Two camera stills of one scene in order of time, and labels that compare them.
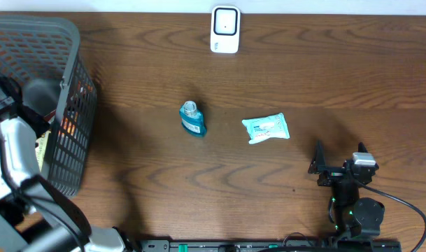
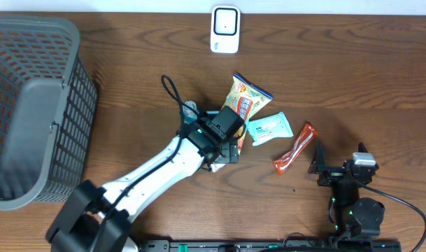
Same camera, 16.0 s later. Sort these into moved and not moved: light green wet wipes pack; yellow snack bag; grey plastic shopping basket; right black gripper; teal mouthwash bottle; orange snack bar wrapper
Moved: orange snack bar wrapper; yellow snack bag
Not moved: light green wet wipes pack; grey plastic shopping basket; right black gripper; teal mouthwash bottle
